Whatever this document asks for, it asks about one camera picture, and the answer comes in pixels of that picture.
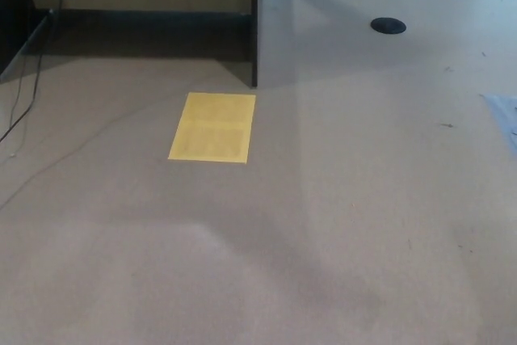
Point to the yellow paper sheet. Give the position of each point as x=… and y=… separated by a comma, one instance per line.
x=213, y=129

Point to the black round floor cover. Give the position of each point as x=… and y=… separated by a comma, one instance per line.
x=388, y=25

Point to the light blue plastic sheet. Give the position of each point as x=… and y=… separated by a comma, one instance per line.
x=505, y=112

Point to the dark wood desk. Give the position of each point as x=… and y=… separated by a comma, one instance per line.
x=255, y=38

